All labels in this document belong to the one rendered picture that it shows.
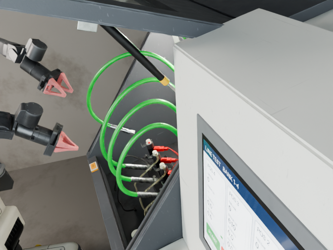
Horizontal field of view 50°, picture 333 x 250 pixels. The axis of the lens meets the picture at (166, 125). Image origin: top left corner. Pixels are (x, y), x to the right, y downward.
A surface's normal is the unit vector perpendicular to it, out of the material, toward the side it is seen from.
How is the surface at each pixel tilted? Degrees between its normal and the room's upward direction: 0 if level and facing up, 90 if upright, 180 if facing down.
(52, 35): 90
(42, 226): 0
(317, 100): 0
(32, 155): 90
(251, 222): 76
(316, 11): 90
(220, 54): 0
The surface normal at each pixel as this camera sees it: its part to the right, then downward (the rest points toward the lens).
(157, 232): 0.33, 0.44
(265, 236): -0.94, 0.21
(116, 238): -0.28, -0.80
